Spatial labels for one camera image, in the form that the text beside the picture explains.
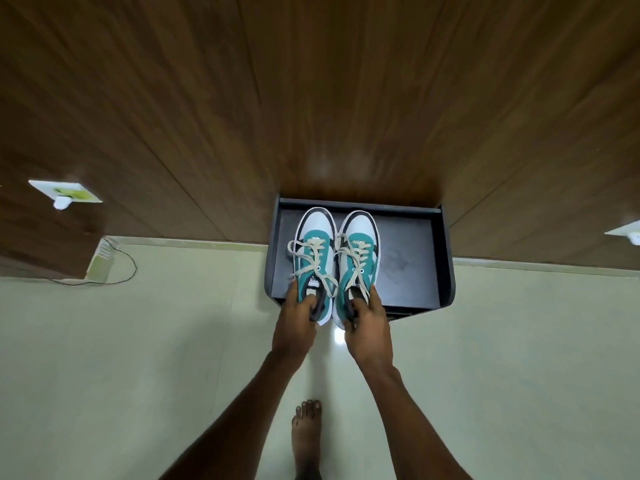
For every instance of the black shoe rack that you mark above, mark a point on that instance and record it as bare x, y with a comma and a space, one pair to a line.
410, 259

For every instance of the person's right thumb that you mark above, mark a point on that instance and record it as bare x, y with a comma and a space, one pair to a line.
352, 310

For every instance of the person's left thumb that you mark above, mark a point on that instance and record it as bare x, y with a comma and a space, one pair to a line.
316, 308

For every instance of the person's left forearm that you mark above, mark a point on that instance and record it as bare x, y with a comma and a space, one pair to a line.
235, 419

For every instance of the white adhesive wall hook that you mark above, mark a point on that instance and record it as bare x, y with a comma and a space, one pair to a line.
62, 191
627, 232

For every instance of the teal white sneaker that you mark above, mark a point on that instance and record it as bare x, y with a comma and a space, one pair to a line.
315, 234
361, 234

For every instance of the person's left hand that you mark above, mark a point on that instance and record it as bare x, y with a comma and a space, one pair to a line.
294, 329

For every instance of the white power adapter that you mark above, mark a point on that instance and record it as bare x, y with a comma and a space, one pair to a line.
99, 264

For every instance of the person's right forearm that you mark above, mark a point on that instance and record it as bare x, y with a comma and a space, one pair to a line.
410, 424

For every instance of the person's bare foot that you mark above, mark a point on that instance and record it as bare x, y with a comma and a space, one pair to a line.
306, 439

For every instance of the person's right hand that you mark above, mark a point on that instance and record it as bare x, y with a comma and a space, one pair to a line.
369, 337

